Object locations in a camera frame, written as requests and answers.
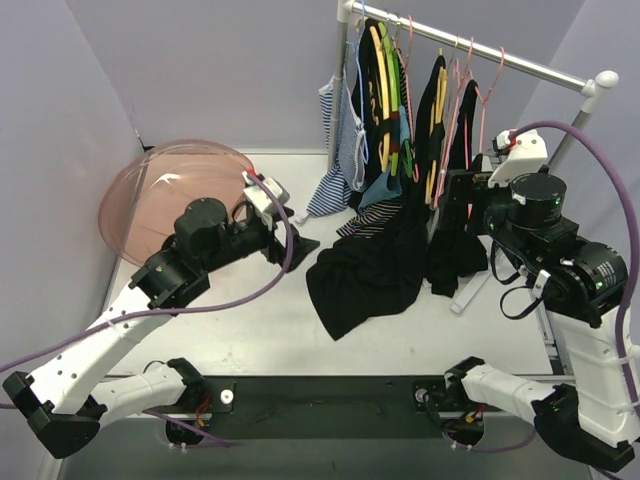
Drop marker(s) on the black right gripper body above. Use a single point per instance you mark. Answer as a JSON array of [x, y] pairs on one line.
[[454, 198]]

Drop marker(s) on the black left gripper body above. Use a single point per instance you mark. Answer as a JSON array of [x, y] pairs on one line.
[[275, 245]]

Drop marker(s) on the black tank top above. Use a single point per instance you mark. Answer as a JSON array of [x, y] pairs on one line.
[[454, 252]]

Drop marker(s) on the pink wire hanger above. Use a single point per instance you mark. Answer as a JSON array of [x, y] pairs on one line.
[[483, 98]]

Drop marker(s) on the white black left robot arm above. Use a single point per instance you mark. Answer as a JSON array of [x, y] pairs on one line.
[[66, 401]]

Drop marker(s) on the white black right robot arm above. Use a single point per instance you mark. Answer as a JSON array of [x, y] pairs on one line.
[[580, 283]]

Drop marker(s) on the pink hanger with garment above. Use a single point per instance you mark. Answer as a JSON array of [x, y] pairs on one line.
[[458, 83]]

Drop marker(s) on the blue white striped top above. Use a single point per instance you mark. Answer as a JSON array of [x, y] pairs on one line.
[[347, 173]]

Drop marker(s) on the green hanger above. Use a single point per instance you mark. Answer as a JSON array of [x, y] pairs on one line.
[[400, 155]]

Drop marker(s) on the light blue hanger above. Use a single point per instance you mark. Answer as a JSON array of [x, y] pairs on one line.
[[359, 84]]

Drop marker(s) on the black hanging garment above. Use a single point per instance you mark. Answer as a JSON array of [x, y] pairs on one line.
[[360, 278]]

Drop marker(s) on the black multicolour striped garment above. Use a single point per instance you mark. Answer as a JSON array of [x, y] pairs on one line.
[[371, 221]]

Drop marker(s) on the teal garment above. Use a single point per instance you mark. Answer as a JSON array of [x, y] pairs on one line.
[[385, 187]]

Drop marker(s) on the pink translucent plastic basin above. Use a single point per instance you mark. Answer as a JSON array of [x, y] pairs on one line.
[[138, 211]]

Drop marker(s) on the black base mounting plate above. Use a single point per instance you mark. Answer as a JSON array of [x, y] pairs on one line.
[[328, 421]]

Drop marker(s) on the white clothes rack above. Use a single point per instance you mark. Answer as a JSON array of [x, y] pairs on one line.
[[593, 90]]

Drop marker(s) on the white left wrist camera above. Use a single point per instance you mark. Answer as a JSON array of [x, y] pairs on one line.
[[258, 196]]

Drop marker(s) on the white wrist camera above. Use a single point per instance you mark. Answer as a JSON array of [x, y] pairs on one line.
[[258, 196], [523, 154]]

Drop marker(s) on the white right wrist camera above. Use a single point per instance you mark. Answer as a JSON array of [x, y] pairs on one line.
[[523, 154]]

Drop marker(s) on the aluminium frame rail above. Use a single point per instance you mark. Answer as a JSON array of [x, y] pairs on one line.
[[226, 394]]

